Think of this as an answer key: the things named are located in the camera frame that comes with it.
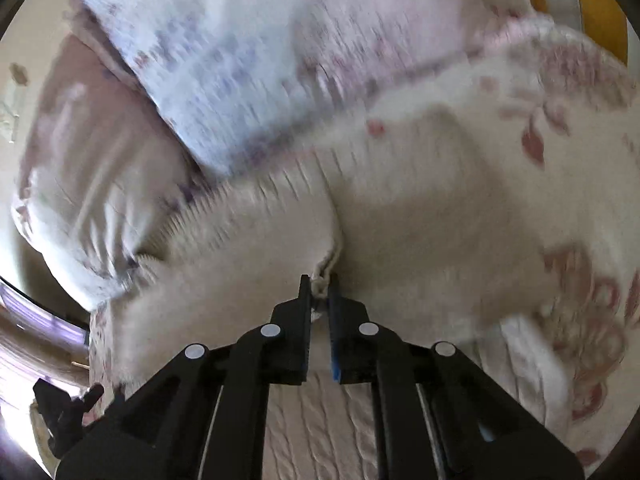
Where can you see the yellow wooden headboard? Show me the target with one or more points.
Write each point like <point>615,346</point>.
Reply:
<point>605,10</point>

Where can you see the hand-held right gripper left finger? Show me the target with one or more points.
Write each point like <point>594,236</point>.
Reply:
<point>294,345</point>

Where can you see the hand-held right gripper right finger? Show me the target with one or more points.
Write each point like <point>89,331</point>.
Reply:
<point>334,345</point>

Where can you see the pink floral bed sheet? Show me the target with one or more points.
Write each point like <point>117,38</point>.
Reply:
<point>585,170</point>

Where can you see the black clamp bracket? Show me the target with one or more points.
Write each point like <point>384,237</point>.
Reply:
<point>62,410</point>

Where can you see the white purple patterned pillow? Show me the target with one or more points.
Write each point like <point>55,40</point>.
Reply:
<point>230,60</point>

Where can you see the cream knit sweater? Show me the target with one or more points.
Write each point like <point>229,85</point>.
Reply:
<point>410,220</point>

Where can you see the pink floral pillow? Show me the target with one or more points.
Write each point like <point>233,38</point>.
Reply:
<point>85,170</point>

